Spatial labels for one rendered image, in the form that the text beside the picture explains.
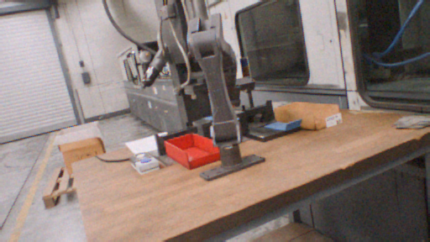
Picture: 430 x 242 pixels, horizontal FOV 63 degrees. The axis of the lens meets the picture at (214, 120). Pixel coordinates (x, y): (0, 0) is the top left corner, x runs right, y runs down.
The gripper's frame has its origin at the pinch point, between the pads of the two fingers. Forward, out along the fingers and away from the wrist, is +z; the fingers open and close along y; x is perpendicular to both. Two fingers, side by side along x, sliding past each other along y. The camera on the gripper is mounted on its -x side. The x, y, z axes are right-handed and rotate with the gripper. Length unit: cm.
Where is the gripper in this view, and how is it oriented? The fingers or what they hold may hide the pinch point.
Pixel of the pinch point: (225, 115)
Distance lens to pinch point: 136.2
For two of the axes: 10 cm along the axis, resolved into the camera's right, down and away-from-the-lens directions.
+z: -0.4, 7.9, 6.1
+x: -8.9, 2.5, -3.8
